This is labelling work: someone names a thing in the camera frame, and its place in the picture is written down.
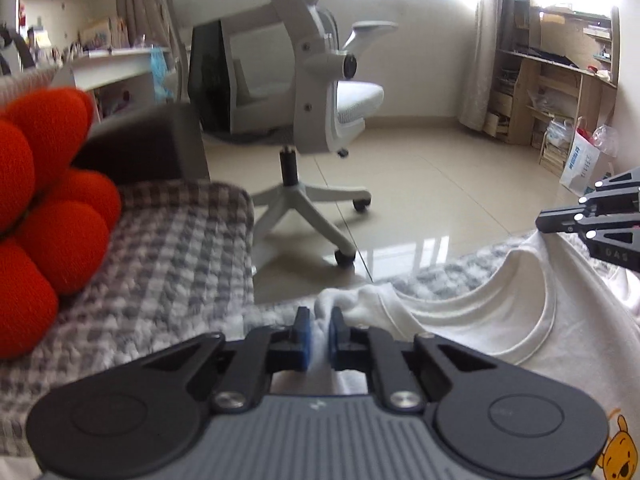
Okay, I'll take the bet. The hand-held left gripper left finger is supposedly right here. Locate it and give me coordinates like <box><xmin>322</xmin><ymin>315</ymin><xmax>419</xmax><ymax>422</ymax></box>
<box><xmin>145</xmin><ymin>306</ymin><xmax>315</xmax><ymax>413</ymax></box>

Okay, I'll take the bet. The grey printed pillow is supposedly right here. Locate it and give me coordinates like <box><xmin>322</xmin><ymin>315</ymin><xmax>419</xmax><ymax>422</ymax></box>
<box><xmin>0</xmin><ymin>67</ymin><xmax>71</xmax><ymax>111</ymax></box>

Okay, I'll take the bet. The light blue patterned bag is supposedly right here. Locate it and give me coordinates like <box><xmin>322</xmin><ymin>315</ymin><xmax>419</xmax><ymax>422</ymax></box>
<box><xmin>150</xmin><ymin>47</ymin><xmax>172</xmax><ymax>104</ymax></box>

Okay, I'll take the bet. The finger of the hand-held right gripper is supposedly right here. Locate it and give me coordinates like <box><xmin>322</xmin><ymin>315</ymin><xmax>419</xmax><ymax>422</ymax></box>
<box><xmin>536</xmin><ymin>206</ymin><xmax>640</xmax><ymax>241</ymax></box>
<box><xmin>580</xmin><ymin>166</ymin><xmax>640</xmax><ymax>208</ymax></box>

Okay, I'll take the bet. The white office chair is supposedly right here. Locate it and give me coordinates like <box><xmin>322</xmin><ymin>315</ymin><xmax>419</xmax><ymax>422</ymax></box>
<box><xmin>165</xmin><ymin>0</ymin><xmax>401</xmax><ymax>267</ymax></box>

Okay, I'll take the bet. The grey patterned curtain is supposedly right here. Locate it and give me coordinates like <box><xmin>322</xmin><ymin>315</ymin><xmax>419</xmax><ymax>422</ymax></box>
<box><xmin>117</xmin><ymin>0</ymin><xmax>191</xmax><ymax>56</ymax></box>

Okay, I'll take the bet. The clear plastic bag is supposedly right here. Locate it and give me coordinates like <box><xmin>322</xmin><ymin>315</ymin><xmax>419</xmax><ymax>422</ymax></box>
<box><xmin>592</xmin><ymin>125</ymin><xmax>622</xmax><ymax>157</ymax></box>

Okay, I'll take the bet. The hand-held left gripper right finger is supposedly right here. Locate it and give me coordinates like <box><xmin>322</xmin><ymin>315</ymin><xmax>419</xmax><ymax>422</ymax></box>
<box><xmin>328</xmin><ymin>306</ymin><xmax>501</xmax><ymax>413</ymax></box>

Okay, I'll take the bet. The white t-shirt with orange print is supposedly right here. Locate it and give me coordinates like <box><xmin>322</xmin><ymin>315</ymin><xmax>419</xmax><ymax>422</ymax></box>
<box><xmin>315</xmin><ymin>230</ymin><xmax>640</xmax><ymax>480</ymax></box>

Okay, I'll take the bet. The wooden shelf unit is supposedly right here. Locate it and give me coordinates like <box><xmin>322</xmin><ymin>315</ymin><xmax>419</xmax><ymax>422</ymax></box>
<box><xmin>484</xmin><ymin>0</ymin><xmax>622</xmax><ymax>179</ymax></box>

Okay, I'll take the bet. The dark grey sofa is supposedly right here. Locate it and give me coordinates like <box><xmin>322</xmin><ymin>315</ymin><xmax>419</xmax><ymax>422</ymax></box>
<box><xmin>72</xmin><ymin>102</ymin><xmax>211</xmax><ymax>186</ymax></box>

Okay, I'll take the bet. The white paper bag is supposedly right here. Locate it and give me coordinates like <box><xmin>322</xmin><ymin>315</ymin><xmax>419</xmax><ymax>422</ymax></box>
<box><xmin>560</xmin><ymin>117</ymin><xmax>616</xmax><ymax>199</ymax></box>

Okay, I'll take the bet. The white desk with clutter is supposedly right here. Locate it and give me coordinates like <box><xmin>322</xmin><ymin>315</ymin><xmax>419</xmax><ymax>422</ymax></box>
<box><xmin>25</xmin><ymin>15</ymin><xmax>132</xmax><ymax>57</ymax></box>

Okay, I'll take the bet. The grey checked blanket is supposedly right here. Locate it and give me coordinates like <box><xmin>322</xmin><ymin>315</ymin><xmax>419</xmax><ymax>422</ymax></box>
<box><xmin>0</xmin><ymin>180</ymin><xmax>321</xmax><ymax>461</ymax></box>

